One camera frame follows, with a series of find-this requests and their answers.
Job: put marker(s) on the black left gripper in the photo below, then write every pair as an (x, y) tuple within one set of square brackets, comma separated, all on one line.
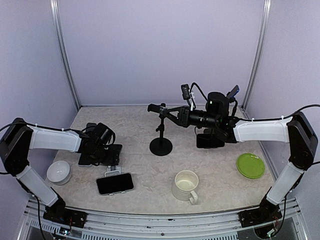
[(93, 160)]

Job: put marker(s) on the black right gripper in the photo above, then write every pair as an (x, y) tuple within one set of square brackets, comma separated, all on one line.
[(183, 118)]

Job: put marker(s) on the black round-base phone stand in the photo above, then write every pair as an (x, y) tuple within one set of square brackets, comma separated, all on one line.
[(159, 146)]

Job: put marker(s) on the phone with purple edge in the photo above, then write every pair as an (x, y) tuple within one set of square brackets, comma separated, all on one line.
[(208, 141)]

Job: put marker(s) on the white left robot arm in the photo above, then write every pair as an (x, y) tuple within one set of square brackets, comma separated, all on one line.
[(21, 137)]

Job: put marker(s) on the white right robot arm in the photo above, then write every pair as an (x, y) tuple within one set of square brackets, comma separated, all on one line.
[(294, 130)]

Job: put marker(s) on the small dark folding stand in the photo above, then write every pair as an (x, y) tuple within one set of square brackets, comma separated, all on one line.
[(91, 125)]

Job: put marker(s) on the silver folding phone stand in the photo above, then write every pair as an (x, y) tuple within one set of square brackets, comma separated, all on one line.
[(113, 170)]

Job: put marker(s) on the white ceramic bowl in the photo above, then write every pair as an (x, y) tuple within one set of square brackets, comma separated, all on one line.
[(59, 172)]

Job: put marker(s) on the white ribbed mug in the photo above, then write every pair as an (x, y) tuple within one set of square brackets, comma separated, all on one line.
[(185, 185)]

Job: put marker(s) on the green plate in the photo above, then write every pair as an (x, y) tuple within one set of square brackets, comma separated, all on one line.
[(250, 166)]

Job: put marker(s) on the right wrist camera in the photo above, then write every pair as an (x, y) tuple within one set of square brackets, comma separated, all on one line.
[(185, 91)]

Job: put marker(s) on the blue-edged phone on mount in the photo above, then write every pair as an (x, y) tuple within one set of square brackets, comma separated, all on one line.
[(231, 94)]

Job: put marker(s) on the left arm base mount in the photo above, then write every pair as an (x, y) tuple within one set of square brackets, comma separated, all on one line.
[(70, 217)]

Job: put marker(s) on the right aluminium frame post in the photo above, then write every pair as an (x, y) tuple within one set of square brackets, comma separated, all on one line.
[(258, 53)]

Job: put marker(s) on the aluminium frame post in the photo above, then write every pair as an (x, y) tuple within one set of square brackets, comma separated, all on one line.
[(54, 5), (258, 53)]

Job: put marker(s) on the front aluminium rail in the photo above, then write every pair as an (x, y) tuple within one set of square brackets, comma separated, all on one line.
[(102, 225)]

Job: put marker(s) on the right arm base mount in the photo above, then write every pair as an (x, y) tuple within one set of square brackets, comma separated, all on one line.
[(258, 216)]

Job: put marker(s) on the left aluminium frame post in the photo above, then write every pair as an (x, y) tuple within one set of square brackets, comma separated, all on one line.
[(54, 5)]

